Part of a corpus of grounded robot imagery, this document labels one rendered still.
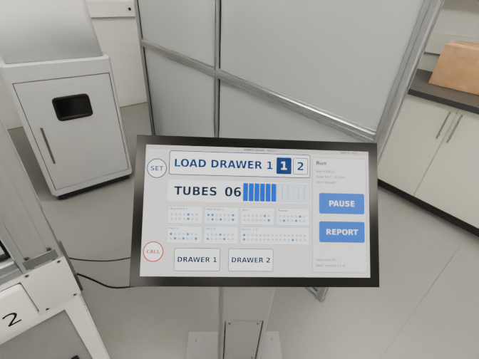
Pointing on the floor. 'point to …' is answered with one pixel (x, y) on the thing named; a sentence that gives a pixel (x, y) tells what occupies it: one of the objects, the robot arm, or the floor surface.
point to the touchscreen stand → (239, 328)
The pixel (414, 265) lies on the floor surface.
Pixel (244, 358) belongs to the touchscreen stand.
